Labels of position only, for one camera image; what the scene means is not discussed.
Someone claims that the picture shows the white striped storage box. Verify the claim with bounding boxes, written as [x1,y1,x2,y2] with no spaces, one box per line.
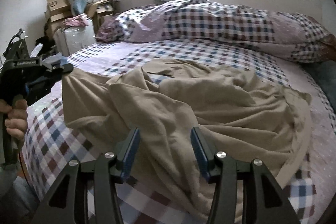
[54,19,96,57]

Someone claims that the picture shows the cardboard boxes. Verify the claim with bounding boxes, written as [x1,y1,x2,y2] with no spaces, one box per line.
[45,0,72,39]

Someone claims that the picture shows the checkered bed sheet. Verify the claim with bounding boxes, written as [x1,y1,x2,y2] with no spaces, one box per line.
[23,39,335,223]

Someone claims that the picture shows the beige long-sleeve garment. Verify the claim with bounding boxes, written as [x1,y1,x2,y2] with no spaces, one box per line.
[62,59,313,219]

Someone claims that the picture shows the blue-grey cartoon pillow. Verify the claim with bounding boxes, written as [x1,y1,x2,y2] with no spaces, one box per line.
[301,60,336,111]

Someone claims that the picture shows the person's left hand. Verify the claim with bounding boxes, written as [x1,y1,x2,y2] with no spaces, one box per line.
[1,99,28,141]

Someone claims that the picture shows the checkered rolled duvet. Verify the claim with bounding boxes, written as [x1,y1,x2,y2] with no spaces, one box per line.
[96,0,335,63]

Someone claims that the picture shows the pink cloth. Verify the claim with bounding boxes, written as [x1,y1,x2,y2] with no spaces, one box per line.
[62,14,90,28]

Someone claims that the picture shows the light sleeve forearm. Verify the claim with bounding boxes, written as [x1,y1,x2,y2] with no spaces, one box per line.
[1,163,39,223]

